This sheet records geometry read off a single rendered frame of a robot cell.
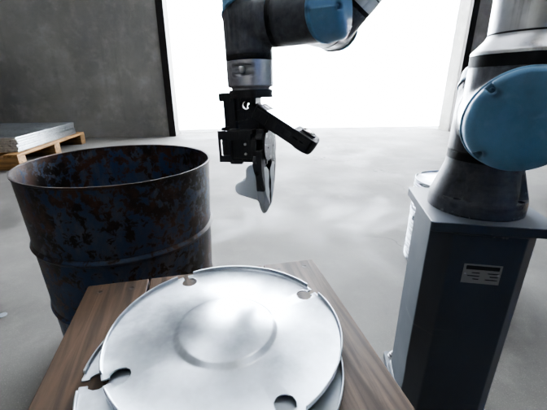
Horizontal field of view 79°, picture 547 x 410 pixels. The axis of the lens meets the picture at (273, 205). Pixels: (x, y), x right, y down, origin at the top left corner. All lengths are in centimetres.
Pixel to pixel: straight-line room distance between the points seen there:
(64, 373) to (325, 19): 53
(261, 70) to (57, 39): 426
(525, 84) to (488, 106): 4
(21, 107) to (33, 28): 89
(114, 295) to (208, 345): 20
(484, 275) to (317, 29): 46
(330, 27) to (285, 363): 43
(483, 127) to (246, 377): 38
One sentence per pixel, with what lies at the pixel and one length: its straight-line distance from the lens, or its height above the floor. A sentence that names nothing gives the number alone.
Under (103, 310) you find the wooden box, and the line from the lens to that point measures 55.
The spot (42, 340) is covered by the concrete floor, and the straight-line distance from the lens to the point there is 115.
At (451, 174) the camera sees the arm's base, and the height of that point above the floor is 51.
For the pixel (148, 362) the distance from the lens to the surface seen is 44.
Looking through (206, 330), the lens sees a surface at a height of 37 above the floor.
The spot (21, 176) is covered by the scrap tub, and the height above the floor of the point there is 46.
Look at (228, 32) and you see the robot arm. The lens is 56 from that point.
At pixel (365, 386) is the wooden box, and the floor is 35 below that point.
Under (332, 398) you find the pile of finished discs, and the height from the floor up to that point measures 35.
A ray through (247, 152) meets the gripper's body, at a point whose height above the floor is 54.
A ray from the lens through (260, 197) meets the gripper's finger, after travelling 57.
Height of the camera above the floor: 66
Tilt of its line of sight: 21 degrees down
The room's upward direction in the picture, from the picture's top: straight up
